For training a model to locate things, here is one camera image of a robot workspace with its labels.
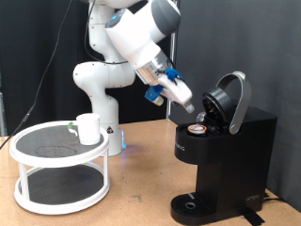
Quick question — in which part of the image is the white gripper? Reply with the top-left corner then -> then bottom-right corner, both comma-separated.
157,74 -> 196,115

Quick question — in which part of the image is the black Keurig coffee machine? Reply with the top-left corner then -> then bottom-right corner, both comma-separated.
169,70 -> 278,226

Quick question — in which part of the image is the white mug with green-taped handle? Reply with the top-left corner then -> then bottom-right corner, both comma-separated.
67,112 -> 102,146

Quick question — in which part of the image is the silver vertical metal pole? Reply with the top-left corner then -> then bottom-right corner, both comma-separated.
166,0 -> 182,121

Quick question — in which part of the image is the dark grey partition panel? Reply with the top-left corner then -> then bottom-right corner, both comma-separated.
168,0 -> 301,213

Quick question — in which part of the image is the black tape strip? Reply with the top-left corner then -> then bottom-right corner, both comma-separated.
240,209 -> 266,226

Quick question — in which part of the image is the white two-tier turntable stand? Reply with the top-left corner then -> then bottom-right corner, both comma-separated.
8,120 -> 111,216

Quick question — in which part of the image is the black backdrop curtain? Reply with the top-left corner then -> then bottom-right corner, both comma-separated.
0,0 -> 174,137

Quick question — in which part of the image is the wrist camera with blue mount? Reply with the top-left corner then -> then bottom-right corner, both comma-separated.
144,84 -> 165,107

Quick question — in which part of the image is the blue cable clip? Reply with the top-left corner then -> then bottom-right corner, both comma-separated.
165,67 -> 184,84

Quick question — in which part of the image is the thin black camera cable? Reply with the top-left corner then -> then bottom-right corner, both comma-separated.
84,0 -> 130,65

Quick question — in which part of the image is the black power cord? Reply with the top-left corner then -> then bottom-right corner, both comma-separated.
262,191 -> 286,204

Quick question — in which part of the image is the black hanging cable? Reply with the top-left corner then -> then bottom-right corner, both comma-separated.
0,0 -> 73,149

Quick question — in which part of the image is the grey metal post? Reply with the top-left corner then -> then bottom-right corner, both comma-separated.
0,89 -> 7,137

